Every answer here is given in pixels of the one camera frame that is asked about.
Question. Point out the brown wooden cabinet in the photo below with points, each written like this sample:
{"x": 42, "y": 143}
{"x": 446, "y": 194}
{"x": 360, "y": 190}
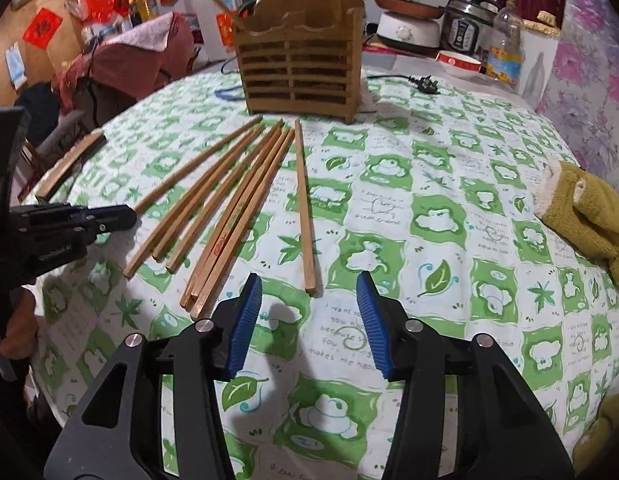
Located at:
{"x": 19, "y": 65}

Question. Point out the white bowl red rim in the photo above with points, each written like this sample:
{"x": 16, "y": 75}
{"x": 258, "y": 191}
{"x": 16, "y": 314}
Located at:
{"x": 458, "y": 65}

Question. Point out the yellow oil bottle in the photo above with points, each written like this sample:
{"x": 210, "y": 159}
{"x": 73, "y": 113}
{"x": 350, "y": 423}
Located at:
{"x": 147, "y": 5}

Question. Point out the row of wooden chopsticks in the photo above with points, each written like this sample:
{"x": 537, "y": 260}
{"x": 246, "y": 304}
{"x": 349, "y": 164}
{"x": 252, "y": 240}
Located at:
{"x": 217, "y": 252}

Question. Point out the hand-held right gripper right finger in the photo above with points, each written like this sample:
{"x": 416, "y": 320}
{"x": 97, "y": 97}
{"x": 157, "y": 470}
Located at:
{"x": 374, "y": 325}

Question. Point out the wooden slatted chopstick holder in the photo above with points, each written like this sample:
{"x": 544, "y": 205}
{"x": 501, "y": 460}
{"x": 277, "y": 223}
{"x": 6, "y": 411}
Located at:
{"x": 299, "y": 60}

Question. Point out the white electric cooker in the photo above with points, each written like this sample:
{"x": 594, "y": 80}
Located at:
{"x": 407, "y": 35}

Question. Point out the red pink quilted cover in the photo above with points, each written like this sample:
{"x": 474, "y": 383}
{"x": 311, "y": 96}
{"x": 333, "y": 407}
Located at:
{"x": 134, "y": 60}

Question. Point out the dark frying pan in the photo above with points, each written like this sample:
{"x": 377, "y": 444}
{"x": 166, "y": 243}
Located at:
{"x": 409, "y": 6}

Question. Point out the red cardboard box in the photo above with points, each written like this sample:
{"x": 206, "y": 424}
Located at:
{"x": 225, "y": 25}

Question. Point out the silver black pressure cooker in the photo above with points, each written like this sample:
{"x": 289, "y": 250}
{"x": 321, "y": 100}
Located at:
{"x": 467, "y": 25}

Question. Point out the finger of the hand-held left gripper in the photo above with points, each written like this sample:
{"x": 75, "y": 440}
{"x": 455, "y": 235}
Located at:
{"x": 104, "y": 219}

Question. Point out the person's left hand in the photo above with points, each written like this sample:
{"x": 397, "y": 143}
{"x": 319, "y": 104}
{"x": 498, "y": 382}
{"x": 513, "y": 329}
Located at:
{"x": 22, "y": 325}

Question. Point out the green white printed tablecloth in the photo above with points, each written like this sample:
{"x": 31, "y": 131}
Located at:
{"x": 439, "y": 260}

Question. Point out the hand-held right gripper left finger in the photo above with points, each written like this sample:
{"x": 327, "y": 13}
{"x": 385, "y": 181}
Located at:
{"x": 245, "y": 325}

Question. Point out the white refrigerator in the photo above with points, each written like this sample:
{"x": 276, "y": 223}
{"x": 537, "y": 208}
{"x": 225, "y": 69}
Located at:
{"x": 199, "y": 10}

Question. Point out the olive plush toy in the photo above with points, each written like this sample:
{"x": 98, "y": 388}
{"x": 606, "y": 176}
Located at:
{"x": 584, "y": 210}

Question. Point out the clear plastic oil bottle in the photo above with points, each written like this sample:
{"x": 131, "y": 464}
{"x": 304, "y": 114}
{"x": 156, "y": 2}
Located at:
{"x": 504, "y": 55}

